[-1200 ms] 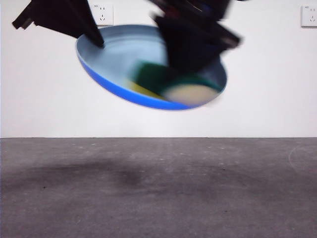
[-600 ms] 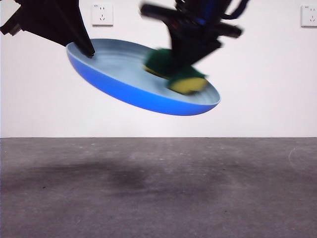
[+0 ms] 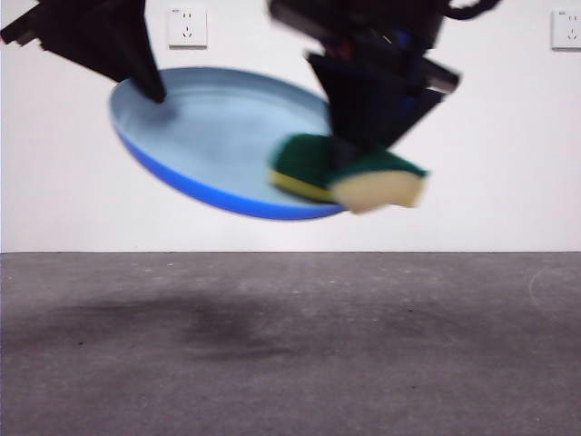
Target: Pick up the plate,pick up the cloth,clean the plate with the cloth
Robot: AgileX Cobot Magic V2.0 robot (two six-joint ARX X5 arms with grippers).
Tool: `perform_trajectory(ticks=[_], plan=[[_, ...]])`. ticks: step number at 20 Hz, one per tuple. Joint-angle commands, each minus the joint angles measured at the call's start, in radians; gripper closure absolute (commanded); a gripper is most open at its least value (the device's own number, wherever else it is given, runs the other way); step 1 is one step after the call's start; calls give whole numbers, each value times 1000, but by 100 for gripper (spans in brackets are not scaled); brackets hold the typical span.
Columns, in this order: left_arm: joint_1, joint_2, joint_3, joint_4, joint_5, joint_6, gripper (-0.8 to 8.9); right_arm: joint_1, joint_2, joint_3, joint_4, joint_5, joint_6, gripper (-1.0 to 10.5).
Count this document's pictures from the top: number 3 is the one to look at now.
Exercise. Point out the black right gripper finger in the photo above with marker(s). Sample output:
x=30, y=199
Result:
x=349, y=100
x=399, y=120

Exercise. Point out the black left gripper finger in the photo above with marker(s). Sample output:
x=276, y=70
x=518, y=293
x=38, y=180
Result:
x=134, y=54

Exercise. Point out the white wall socket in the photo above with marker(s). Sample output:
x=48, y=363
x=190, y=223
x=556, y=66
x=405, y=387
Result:
x=567, y=29
x=188, y=27

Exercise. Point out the light blue round plate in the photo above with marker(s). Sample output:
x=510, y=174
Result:
x=218, y=136

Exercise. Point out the green and yellow sponge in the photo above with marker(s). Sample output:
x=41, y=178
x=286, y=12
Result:
x=377, y=193

